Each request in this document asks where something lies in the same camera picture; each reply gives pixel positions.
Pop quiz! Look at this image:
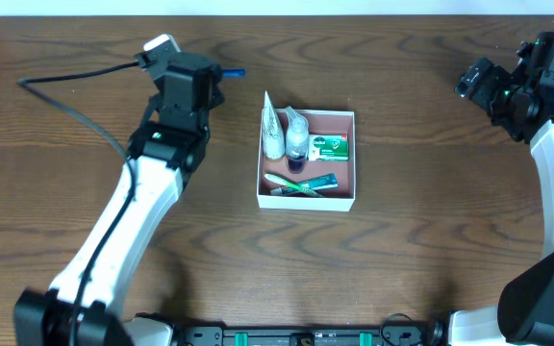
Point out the blue disposable razor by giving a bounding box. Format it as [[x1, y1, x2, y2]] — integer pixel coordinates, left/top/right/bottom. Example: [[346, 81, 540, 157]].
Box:
[[222, 69, 246, 78]]

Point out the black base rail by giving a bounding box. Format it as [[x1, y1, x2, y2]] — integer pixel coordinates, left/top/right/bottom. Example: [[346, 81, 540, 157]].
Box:
[[170, 313, 448, 346]]

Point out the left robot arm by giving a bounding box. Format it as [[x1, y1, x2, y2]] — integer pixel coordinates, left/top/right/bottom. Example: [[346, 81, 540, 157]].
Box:
[[13, 49, 223, 345]]

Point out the clear pump bottle dark liquid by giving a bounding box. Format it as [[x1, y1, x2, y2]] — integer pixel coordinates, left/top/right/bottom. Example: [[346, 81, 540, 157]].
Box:
[[285, 107, 309, 174]]

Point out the green white toothbrush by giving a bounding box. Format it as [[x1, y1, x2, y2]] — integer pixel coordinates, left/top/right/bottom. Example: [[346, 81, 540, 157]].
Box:
[[264, 173, 323, 198]]

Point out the green Dettol soap box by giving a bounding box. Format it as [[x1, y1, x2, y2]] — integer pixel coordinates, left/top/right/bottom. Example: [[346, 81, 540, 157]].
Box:
[[308, 135, 349, 161]]

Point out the white cardboard box pink inside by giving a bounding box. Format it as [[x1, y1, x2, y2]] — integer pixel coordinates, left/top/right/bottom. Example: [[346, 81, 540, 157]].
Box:
[[256, 110, 357, 211]]

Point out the white Pantene tube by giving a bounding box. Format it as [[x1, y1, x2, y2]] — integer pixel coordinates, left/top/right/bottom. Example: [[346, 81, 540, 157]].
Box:
[[262, 91, 285, 161]]

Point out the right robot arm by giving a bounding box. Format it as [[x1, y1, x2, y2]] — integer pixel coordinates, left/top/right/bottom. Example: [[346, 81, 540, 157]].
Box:
[[447, 58, 554, 345]]

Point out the green white toothpaste tube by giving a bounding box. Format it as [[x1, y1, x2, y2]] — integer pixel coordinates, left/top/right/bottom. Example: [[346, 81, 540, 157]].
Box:
[[270, 173, 339, 196]]

